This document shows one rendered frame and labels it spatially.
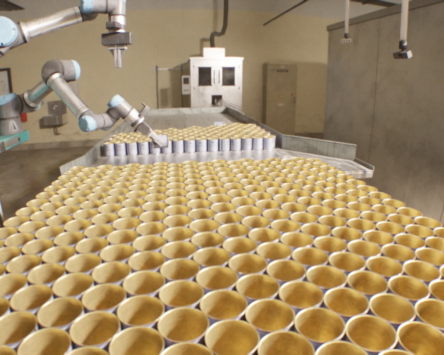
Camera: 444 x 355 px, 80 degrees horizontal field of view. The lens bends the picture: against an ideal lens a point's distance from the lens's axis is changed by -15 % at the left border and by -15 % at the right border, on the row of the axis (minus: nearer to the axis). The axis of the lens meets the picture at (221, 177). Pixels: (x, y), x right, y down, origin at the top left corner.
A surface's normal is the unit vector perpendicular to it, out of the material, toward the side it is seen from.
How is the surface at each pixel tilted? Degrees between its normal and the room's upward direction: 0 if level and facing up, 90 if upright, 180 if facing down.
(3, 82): 90
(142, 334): 88
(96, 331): 88
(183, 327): 88
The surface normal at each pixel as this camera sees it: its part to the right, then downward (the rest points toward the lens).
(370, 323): -0.41, 0.25
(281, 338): -0.03, 0.28
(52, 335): 0.20, 0.27
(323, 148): -0.59, 0.25
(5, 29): 0.58, 0.16
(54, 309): 0.80, 0.16
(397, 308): -0.76, 0.18
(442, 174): -0.99, 0.04
